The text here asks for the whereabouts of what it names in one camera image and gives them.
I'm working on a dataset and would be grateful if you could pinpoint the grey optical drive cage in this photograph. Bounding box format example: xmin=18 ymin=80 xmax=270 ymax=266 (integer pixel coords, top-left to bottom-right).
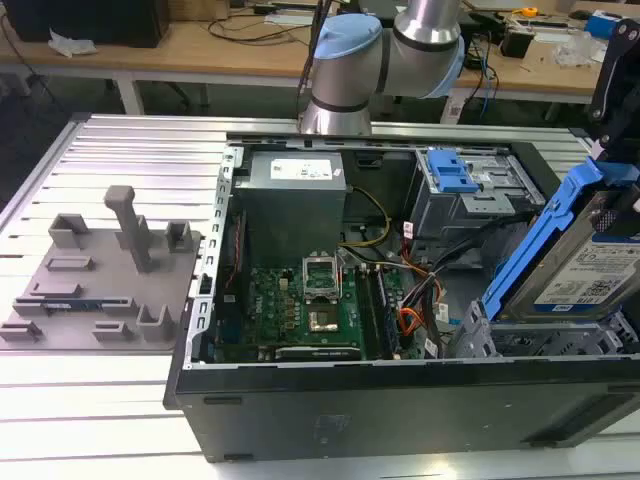
xmin=409 ymin=148 xmax=547 ymax=242

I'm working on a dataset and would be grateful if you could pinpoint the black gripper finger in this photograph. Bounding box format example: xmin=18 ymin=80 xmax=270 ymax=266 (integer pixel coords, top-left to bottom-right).
xmin=585 ymin=16 xmax=640 ymax=154
xmin=612 ymin=182 xmax=640 ymax=237

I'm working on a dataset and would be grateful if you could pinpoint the black box on desk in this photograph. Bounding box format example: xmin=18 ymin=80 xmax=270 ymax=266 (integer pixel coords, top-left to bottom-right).
xmin=3 ymin=0 xmax=171 ymax=49

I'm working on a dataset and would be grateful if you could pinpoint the small black device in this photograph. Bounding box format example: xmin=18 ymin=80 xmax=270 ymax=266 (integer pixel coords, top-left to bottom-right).
xmin=500 ymin=24 xmax=534 ymax=58

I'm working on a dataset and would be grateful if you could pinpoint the hard disk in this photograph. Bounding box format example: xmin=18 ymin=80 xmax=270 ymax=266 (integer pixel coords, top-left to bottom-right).
xmin=480 ymin=155 xmax=640 ymax=324

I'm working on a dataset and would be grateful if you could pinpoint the thin red and black wire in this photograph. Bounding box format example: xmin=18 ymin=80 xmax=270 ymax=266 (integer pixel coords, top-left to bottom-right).
xmin=223 ymin=209 xmax=250 ymax=292

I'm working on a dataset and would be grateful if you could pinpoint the blue drive latch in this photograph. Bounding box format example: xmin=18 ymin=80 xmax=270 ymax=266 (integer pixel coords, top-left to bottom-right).
xmin=426 ymin=148 xmax=480 ymax=195

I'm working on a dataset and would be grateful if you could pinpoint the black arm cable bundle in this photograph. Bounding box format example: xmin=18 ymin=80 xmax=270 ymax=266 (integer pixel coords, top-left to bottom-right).
xmin=293 ymin=0 xmax=334 ymax=119

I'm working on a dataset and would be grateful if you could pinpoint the black open PC case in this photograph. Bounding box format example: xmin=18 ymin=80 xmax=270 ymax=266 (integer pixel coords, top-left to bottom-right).
xmin=163 ymin=130 xmax=640 ymax=464

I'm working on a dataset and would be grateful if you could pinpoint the white crumpled plastic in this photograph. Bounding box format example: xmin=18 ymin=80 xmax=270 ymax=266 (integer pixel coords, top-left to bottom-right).
xmin=47 ymin=28 xmax=99 ymax=58

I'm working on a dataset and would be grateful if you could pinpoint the black graphics card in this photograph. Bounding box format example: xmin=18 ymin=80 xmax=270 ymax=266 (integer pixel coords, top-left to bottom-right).
xmin=259 ymin=344 xmax=364 ymax=363

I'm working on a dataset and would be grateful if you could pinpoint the blue box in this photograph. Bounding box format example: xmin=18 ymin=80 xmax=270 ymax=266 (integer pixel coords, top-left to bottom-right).
xmin=583 ymin=11 xmax=622 ymax=37

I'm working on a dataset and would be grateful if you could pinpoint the dark RAM stick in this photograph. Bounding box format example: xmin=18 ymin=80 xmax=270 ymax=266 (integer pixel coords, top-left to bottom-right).
xmin=355 ymin=267 xmax=385 ymax=359

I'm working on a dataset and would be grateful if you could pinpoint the green motherboard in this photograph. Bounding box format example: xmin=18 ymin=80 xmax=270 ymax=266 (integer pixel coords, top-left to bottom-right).
xmin=214 ymin=264 xmax=401 ymax=362

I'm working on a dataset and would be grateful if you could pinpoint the orange flat cable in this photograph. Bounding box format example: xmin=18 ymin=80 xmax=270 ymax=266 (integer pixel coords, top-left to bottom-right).
xmin=397 ymin=306 xmax=427 ymax=347

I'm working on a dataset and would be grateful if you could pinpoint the blue hanging cable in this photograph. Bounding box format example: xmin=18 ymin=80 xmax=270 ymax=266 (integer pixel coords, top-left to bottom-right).
xmin=469 ymin=37 xmax=501 ymax=119

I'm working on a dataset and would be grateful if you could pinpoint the grey power supply unit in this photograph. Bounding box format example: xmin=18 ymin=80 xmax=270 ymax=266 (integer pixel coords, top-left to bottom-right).
xmin=232 ymin=149 xmax=354 ymax=259

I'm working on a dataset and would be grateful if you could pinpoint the blue-green RAM stick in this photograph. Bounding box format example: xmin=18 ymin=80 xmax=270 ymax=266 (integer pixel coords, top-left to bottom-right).
xmin=42 ymin=298 xmax=101 ymax=312

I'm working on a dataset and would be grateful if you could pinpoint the grey parts rack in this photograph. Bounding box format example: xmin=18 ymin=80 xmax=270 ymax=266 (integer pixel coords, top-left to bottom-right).
xmin=0 ymin=184 xmax=206 ymax=354

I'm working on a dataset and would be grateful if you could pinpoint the white paper label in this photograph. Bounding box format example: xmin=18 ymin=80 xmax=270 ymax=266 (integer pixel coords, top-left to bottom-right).
xmin=441 ymin=96 xmax=465 ymax=124

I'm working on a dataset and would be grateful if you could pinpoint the wooden desk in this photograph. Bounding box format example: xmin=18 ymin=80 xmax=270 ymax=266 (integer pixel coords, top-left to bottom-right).
xmin=0 ymin=9 xmax=609 ymax=116

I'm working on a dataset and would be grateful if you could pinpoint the metal socket cover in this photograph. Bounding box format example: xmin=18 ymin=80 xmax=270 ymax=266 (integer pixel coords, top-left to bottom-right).
xmin=301 ymin=254 xmax=342 ymax=302

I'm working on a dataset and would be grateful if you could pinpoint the grey metal disk bay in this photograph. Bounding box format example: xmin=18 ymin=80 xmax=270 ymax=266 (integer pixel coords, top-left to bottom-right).
xmin=452 ymin=298 xmax=640 ymax=359

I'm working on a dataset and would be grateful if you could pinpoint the yellow and black cable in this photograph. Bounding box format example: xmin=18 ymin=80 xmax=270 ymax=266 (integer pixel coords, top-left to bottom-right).
xmin=339 ymin=186 xmax=392 ymax=249

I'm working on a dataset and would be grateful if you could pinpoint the RAM stick with blue label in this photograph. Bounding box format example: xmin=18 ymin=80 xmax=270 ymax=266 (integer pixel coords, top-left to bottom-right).
xmin=374 ymin=268 xmax=401 ymax=357

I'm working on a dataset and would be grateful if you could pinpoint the CPU socket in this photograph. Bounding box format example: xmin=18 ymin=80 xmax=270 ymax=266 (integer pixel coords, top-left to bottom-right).
xmin=306 ymin=307 xmax=344 ymax=336

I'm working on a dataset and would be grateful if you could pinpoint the clear plastic bag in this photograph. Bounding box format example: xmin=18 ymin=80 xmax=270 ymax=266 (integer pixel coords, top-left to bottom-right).
xmin=553 ymin=35 xmax=607 ymax=67

